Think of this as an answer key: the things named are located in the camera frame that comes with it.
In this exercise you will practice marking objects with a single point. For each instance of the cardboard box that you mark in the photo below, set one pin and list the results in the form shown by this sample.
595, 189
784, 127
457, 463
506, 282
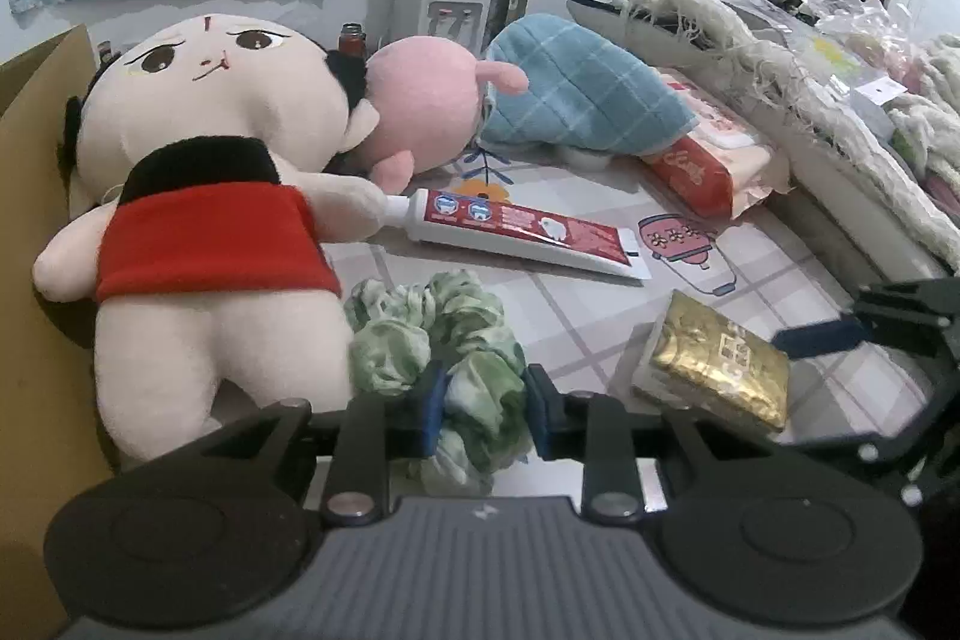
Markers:
30, 197

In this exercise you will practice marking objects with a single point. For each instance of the checked cartoon bedsheet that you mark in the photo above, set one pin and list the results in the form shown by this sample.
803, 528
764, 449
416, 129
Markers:
600, 302

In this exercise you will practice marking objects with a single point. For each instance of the wet wipes pack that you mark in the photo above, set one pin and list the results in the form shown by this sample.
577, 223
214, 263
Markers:
712, 160

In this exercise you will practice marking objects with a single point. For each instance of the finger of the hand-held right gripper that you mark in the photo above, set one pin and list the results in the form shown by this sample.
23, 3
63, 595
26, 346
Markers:
817, 338
885, 441

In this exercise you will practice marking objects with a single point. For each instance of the clear plastic bag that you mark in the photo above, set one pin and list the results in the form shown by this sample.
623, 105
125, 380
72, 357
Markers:
847, 21

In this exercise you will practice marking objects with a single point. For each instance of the pink plush toy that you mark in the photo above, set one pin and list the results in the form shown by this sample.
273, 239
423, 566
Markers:
427, 93

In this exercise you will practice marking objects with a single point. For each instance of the white water dispenser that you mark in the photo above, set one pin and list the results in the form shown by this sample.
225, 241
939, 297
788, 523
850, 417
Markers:
420, 10

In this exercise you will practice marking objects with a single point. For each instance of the gold foil tissue pack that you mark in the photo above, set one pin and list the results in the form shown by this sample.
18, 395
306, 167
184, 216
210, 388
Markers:
720, 362

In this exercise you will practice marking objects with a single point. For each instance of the blue checked towel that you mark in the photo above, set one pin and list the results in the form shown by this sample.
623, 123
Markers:
585, 78

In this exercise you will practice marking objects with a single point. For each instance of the white fringed blanket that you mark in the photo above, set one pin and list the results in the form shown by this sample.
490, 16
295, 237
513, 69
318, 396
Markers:
750, 55

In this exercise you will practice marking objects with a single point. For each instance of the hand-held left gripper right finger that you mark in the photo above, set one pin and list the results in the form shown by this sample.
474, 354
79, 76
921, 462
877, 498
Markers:
544, 415

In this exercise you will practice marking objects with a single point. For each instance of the red white toothpaste tube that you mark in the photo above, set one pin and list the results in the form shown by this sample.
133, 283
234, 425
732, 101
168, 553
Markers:
510, 224

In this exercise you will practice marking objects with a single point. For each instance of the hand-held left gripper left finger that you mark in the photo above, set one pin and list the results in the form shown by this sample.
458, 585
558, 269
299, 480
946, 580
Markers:
431, 404

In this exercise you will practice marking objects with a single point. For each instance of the plush doll red shirt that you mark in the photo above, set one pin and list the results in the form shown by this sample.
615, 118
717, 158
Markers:
202, 235

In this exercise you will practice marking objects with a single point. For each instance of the green scrunchie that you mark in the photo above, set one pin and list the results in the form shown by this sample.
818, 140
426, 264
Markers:
405, 325

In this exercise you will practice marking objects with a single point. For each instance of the dark small bottle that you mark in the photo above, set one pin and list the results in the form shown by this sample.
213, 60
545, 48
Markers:
351, 40

